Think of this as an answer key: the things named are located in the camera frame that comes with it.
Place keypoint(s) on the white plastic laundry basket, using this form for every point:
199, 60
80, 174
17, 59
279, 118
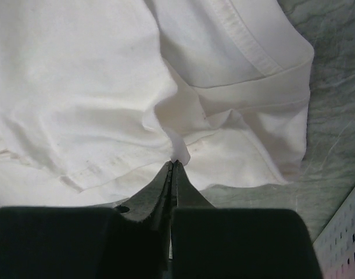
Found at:
335, 246

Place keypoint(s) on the cream white t shirt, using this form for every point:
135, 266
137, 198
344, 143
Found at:
95, 96

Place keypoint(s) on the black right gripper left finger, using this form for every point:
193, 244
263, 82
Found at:
130, 240

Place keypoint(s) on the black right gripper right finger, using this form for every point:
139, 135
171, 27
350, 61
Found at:
209, 242

